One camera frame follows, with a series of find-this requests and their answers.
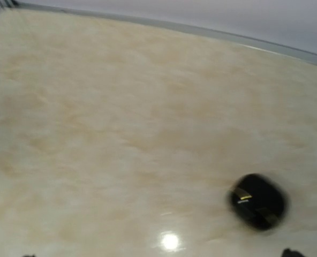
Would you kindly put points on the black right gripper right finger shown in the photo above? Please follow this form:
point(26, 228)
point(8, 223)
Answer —
point(291, 253)

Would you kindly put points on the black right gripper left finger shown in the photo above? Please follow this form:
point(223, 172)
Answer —
point(29, 255)

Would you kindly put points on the black earbud charging case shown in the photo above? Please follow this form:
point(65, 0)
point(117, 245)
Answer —
point(258, 201)

